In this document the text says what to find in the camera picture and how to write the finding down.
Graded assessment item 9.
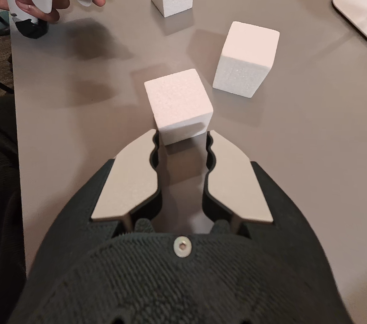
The grey desk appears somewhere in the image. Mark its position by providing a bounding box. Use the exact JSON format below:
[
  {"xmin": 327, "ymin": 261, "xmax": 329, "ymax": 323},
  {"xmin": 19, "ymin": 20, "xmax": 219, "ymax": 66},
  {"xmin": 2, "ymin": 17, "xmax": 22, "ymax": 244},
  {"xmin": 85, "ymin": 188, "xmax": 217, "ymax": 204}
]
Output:
[{"xmin": 9, "ymin": 0, "xmax": 367, "ymax": 324}]

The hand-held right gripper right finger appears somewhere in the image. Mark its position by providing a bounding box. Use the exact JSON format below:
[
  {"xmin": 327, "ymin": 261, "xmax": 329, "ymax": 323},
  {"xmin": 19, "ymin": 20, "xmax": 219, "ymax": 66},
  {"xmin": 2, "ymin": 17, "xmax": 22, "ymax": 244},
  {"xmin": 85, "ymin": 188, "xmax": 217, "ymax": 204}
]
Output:
[{"xmin": 202, "ymin": 129, "xmax": 274, "ymax": 234}]

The person's dark clothing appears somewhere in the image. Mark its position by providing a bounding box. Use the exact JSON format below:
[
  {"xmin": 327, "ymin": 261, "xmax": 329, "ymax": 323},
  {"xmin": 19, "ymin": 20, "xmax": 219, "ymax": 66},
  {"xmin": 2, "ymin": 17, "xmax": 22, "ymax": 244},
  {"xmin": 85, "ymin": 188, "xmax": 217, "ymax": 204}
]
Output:
[{"xmin": 0, "ymin": 91, "xmax": 28, "ymax": 324}]

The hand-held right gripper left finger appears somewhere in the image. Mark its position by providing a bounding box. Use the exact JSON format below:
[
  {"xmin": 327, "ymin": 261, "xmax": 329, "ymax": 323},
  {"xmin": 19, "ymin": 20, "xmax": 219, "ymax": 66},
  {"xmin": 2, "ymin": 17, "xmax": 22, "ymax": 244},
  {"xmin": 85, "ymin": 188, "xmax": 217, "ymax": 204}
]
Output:
[{"xmin": 91, "ymin": 129, "xmax": 164, "ymax": 231}]

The white board stand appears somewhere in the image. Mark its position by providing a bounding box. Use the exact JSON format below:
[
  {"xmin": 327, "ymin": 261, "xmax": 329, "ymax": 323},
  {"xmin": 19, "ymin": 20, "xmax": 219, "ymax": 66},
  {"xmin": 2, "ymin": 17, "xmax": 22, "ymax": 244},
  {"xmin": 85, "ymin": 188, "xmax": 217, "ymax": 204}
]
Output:
[{"xmin": 332, "ymin": 0, "xmax": 367, "ymax": 37}]

